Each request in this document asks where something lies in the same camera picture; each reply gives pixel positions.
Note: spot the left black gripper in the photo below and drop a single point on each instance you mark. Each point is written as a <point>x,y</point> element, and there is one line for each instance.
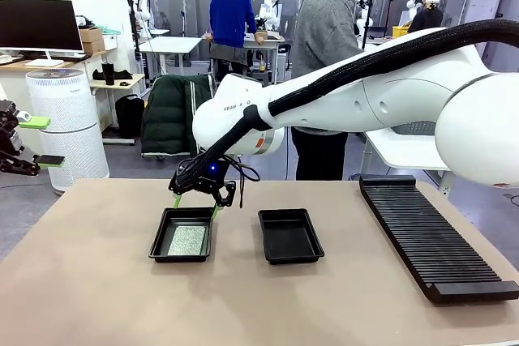
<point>8,127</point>

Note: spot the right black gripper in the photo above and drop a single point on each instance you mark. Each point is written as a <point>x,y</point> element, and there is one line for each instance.
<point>211,178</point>

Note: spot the green perforated circuit board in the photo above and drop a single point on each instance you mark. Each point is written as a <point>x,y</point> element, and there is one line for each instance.
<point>187,240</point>

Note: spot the black plastic ESD tray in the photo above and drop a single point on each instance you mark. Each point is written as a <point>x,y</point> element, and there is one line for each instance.
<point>290,238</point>
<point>160,240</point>

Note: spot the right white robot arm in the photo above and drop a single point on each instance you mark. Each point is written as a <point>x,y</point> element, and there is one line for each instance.
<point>405,90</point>

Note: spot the white cylindrical air purifier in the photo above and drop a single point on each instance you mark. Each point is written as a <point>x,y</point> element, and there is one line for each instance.
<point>67,127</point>

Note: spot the wooden top desk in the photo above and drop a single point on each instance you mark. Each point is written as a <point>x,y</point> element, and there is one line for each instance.
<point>71,63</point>

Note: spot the black backpack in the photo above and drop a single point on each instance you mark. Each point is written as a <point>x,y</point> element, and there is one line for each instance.
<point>129,115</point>

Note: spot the dark green padded jacket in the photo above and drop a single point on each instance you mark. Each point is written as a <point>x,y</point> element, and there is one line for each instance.
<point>170,119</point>

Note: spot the black tumbler cup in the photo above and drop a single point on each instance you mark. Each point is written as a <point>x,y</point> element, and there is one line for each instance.
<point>108,74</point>

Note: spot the black folded cloth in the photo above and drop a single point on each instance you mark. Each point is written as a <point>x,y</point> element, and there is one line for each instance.
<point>121,75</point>

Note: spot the brown cardboard box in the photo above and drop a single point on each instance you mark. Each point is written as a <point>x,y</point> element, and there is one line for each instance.
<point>94,47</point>
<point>90,35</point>

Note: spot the small wooden side table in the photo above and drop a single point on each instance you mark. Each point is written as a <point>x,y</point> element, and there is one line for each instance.
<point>137,78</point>

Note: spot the black computer monitor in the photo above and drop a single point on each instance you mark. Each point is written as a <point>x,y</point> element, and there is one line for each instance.
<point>38,24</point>

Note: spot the white background table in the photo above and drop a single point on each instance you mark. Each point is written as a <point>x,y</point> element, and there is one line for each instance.
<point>170,44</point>

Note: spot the grey background workbench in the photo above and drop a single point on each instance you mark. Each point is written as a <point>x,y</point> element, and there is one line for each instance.
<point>271,42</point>

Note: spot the person in blue hoodie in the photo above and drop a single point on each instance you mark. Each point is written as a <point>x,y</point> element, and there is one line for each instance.
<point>231,14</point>

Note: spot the person in grey sweater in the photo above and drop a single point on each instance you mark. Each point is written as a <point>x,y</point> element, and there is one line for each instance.
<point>320,26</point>

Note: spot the grey plastic lattice basket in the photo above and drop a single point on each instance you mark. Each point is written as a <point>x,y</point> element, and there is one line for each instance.
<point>413,128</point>

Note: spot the black slotted board rack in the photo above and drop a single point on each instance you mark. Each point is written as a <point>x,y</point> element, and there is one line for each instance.
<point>430,240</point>

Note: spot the yellow plastic bin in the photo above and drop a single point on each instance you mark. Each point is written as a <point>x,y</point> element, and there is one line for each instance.
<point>400,32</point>

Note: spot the person in black with headset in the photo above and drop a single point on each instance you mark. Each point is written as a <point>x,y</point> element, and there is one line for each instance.
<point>425,18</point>

